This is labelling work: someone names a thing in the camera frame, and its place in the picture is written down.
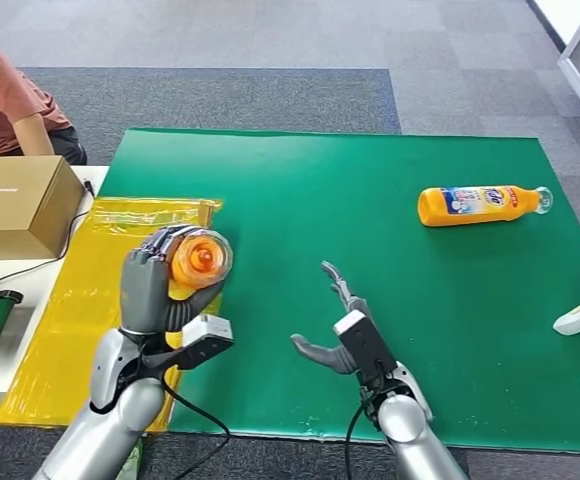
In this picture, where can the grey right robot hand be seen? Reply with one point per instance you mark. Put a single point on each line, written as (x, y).
(325, 356)

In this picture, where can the orange bottle with blue label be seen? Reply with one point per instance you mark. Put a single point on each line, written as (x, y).
(470, 206)

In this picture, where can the orange bottle with ingredient label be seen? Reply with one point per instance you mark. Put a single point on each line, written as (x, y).
(200, 262)

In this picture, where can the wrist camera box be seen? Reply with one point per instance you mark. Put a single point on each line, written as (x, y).
(205, 338)
(365, 348)

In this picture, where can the yellow plastic wrapped package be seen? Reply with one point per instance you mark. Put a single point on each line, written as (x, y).
(80, 298)

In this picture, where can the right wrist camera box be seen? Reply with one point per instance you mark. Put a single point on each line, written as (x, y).
(365, 348)

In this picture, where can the green and white bag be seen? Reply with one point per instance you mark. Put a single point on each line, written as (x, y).
(132, 460)

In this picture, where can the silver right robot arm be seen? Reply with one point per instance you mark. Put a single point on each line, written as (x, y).
(410, 430)

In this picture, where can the person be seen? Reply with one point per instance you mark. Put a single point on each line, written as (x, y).
(0, 99)

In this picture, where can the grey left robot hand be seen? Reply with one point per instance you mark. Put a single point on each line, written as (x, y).
(145, 291)

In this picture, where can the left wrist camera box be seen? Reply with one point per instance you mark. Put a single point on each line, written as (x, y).
(205, 338)

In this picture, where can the green table mat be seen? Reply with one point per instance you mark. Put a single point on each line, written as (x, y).
(370, 232)

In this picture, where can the brown cardboard box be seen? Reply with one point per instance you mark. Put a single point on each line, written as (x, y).
(15, 205)

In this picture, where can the white side table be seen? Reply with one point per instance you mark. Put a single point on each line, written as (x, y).
(20, 278)

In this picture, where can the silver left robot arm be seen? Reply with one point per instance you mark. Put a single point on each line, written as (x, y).
(115, 411)

